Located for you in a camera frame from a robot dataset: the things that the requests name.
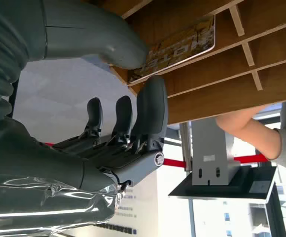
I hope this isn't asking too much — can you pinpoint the shiny silver plastic wrap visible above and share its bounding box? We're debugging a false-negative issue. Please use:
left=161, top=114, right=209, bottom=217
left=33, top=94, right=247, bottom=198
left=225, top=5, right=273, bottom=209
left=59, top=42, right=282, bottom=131
left=0, top=176, right=120, bottom=237

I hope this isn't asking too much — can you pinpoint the silver metal pole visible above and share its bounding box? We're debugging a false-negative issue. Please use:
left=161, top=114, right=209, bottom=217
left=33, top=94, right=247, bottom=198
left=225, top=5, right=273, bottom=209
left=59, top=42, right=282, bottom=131
left=179, top=122, right=192, bottom=173

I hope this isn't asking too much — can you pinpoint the grey monitor stand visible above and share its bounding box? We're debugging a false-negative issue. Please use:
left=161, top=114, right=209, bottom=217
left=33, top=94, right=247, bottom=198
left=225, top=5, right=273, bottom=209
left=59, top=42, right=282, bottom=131
left=192, top=117, right=240, bottom=187

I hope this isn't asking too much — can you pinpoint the wooden slotted desk organizer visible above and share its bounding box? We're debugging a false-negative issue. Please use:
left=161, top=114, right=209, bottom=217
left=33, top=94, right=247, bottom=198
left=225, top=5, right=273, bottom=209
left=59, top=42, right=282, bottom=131
left=84, top=0, right=286, bottom=125

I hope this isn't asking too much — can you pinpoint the wall sign with text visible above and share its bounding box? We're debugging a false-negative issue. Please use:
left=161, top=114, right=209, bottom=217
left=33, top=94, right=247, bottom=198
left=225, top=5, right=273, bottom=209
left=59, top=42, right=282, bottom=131
left=94, top=186, right=138, bottom=236

